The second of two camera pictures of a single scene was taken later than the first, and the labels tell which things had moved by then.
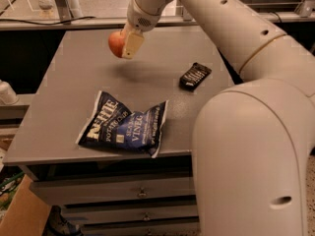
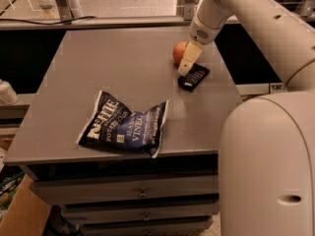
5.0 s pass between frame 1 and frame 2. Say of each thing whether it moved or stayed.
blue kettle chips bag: stayed
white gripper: moved
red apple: moved
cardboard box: stayed
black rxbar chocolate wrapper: stayed
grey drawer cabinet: stayed
